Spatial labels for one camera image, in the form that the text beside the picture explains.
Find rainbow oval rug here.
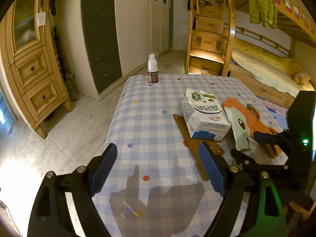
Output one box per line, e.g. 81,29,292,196
257,95,288,128

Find white paper tag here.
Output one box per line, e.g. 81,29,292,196
36,12,46,27

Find checkered tablecloth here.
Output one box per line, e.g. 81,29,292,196
91,73,289,237

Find white milk carton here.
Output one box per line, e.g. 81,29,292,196
182,88,231,141

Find wooden bunk bed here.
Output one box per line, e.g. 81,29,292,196
228,0,315,108

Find white wardrobe with portholes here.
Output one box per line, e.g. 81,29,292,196
81,0,173,99

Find pale yellow bed sheet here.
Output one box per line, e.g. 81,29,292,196
232,49,314,97

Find brown leather pouch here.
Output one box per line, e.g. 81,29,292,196
173,114,225,181

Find orange fuzzy glove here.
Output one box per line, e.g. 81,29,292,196
222,97,277,151

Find yellow quilt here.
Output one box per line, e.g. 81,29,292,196
233,39,303,75

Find wooden display cabinet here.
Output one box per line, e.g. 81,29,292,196
1,0,72,138

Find pink plush toy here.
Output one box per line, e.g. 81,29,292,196
291,72,311,85

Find spray bottle with clear cap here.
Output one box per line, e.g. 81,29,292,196
147,53,159,85

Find wooden bed staircase drawers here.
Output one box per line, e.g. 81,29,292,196
185,0,236,76

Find green puffer jacket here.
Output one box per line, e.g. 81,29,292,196
248,0,277,29

